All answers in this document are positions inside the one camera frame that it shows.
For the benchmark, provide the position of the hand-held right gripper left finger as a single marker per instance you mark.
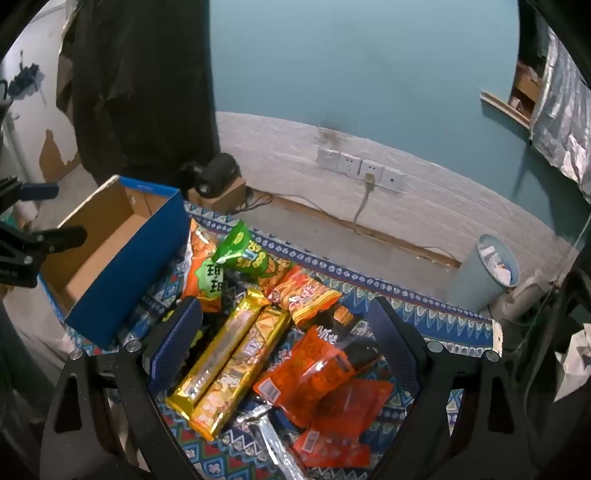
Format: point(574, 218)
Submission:
point(175, 339)

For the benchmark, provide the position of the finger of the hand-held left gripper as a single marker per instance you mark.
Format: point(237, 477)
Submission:
point(60, 237)
point(39, 190)

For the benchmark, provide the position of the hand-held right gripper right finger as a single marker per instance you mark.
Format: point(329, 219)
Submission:
point(392, 344)

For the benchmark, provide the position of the black snack packet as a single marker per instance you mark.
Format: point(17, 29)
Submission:
point(364, 346)

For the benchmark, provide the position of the orange green snack packet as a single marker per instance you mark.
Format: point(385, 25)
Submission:
point(205, 277)

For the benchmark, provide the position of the blue cardboard box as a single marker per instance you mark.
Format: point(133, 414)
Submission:
point(124, 272)

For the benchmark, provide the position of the red snack packet white label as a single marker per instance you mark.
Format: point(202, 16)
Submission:
point(304, 374)

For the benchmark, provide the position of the silver snack packet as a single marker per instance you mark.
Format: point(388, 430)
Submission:
point(272, 438)

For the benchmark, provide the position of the blue patterned blanket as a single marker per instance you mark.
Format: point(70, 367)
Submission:
point(415, 295)

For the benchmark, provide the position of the orange gold long snack packet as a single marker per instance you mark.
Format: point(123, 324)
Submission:
point(240, 383)

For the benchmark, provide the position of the grey waste bin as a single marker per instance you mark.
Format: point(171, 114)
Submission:
point(475, 281)

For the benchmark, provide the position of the orange red snack packet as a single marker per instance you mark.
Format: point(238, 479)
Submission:
point(300, 290)

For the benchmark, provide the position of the dark blue hanging cloth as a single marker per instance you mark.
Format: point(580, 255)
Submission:
point(23, 79)

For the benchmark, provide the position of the white pipe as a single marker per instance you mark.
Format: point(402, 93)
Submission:
point(521, 297)

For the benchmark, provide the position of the dark hanging coat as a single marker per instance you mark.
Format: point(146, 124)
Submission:
point(138, 92)

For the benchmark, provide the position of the white crumpled plastic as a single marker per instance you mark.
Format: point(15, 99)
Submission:
point(575, 364)

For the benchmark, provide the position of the wooden shelf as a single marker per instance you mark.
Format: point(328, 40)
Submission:
point(505, 108)

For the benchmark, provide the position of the silver foil sheet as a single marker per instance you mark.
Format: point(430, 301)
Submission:
point(563, 115)

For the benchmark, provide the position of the white wall socket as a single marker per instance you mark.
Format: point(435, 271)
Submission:
point(375, 170)
point(328, 158)
point(393, 180)
point(349, 165)

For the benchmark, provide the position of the black camera device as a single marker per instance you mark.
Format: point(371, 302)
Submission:
point(214, 173)

